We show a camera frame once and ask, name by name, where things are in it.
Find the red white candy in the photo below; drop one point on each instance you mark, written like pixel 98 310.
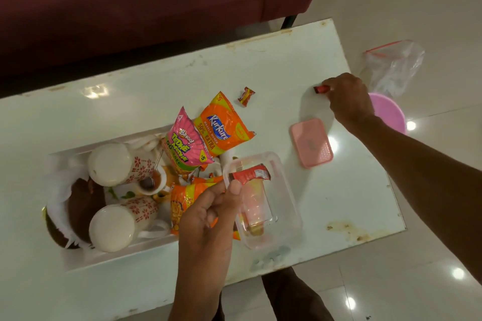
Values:
pixel 252 173

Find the white printed tray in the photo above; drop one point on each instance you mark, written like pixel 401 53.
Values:
pixel 113 257

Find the person's right hand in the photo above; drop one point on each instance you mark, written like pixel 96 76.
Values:
pixel 350 100

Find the person's left hand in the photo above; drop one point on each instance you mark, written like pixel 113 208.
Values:
pixel 207 234

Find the orange snack packet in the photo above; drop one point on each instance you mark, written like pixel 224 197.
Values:
pixel 184 200
pixel 222 127
pixel 236 235

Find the pink snack packet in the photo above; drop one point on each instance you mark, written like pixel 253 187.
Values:
pixel 184 144

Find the floral mug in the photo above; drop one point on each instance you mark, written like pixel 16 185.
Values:
pixel 109 164
pixel 111 228

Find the white paper napkins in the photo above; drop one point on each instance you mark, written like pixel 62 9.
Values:
pixel 60 189

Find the gold candy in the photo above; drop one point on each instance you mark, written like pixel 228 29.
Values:
pixel 246 96
pixel 256 229

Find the person's left forearm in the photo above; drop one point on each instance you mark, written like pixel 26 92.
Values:
pixel 196 300

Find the clear pink-sealed zip bag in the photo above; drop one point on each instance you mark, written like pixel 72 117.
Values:
pixel 395 65

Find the person's right forearm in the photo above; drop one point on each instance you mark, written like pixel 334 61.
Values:
pixel 425 181

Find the person's dark trousers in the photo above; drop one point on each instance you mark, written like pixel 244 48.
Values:
pixel 293 298

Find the pink round plate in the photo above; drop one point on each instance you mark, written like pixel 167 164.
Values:
pixel 389 112

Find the clear container with pink lid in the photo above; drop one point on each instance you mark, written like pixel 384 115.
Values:
pixel 286 215

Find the wooden napkin holder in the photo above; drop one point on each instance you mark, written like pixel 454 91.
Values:
pixel 83 204

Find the red fabric sofa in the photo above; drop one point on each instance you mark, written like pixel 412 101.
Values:
pixel 131 4

